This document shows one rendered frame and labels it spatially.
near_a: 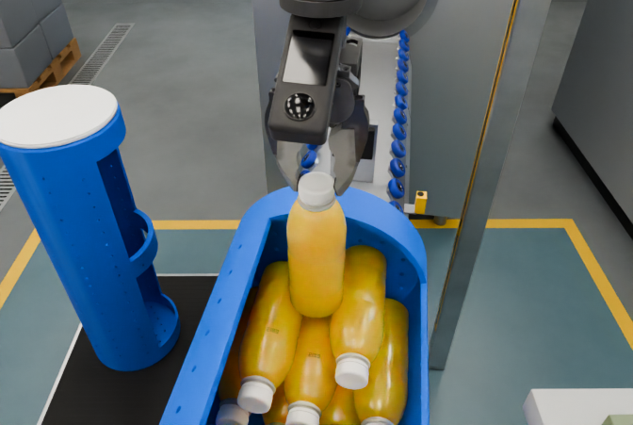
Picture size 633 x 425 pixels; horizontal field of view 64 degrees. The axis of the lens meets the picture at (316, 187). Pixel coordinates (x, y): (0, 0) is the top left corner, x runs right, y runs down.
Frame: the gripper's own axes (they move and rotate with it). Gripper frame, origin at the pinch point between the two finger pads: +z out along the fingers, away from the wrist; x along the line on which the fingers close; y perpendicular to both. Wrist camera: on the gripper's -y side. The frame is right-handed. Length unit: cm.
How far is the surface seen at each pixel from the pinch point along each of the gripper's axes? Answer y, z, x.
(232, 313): -10.0, 10.0, 7.4
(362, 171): 50, 35, -3
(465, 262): 64, 74, -34
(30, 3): 246, 76, 220
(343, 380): -9.4, 20.7, -4.7
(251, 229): 3.9, 11.1, 9.1
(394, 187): 43, 33, -10
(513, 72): 64, 15, -33
